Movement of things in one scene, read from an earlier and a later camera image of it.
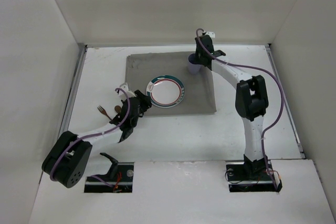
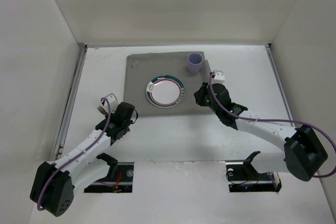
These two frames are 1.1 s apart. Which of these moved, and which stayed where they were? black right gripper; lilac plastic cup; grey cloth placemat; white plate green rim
Moved: black right gripper
Stayed: lilac plastic cup; white plate green rim; grey cloth placemat
